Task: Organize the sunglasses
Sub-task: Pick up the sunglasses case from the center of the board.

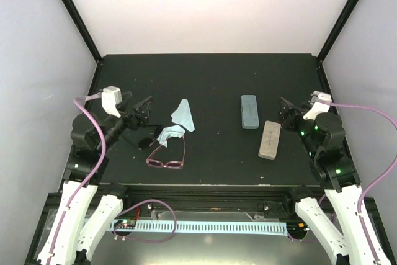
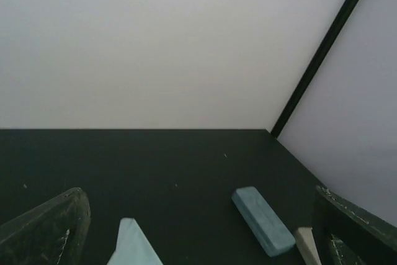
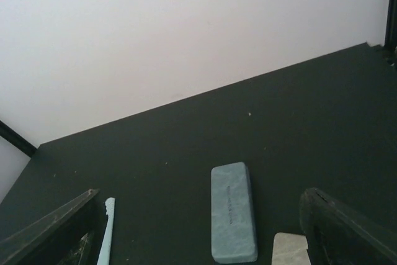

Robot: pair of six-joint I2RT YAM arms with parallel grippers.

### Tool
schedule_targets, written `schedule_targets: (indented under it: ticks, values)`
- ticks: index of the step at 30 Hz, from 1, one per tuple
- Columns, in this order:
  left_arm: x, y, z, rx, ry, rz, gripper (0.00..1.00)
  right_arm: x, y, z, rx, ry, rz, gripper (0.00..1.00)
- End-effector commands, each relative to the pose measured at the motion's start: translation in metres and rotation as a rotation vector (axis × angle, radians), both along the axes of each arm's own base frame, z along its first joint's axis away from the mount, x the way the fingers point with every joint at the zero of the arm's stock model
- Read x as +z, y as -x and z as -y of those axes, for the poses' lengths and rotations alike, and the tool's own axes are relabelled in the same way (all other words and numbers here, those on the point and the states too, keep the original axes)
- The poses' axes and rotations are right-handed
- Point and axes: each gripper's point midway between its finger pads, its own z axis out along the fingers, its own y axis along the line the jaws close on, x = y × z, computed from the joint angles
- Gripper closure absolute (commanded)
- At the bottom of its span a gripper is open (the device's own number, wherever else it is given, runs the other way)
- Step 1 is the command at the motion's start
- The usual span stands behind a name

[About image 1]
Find blue fuzzy glasses case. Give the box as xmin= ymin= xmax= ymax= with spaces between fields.
xmin=241 ymin=94 xmax=259 ymax=130

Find light blue cleaning cloth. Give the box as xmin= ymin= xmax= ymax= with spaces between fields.
xmin=171 ymin=99 xmax=195 ymax=132

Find pink framed sunglasses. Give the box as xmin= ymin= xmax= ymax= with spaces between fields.
xmin=146 ymin=137 xmax=186 ymax=169

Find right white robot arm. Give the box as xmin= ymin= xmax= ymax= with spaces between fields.
xmin=279 ymin=92 xmax=391 ymax=264

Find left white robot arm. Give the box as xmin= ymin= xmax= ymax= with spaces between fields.
xmin=36 ymin=86 xmax=153 ymax=264

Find grey fuzzy glasses case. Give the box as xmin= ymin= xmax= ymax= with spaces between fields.
xmin=258 ymin=120 xmax=281 ymax=160

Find left green circuit board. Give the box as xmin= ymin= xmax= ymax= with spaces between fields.
xmin=114 ymin=219 xmax=136 ymax=230

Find right small circuit board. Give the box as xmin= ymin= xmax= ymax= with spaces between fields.
xmin=287 ymin=222 xmax=309 ymax=233

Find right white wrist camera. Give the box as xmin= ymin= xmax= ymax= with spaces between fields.
xmin=303 ymin=91 xmax=332 ymax=120

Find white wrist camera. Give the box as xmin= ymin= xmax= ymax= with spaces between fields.
xmin=101 ymin=86 xmax=122 ymax=118
xmin=303 ymin=91 xmax=332 ymax=120

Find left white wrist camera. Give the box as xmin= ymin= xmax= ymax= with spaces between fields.
xmin=101 ymin=86 xmax=122 ymax=118

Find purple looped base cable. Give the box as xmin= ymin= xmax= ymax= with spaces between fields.
xmin=112 ymin=199 xmax=177 ymax=243

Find white slotted cable duct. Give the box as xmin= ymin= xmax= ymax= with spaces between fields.
xmin=108 ymin=220 xmax=288 ymax=236

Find left black frame post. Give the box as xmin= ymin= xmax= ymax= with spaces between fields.
xmin=61 ymin=0 xmax=102 ymax=63

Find black frame post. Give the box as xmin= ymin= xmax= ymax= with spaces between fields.
xmin=317 ymin=0 xmax=360 ymax=63
xmin=61 ymin=0 xmax=102 ymax=63

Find right black frame post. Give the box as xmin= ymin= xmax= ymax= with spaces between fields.
xmin=317 ymin=0 xmax=360 ymax=63

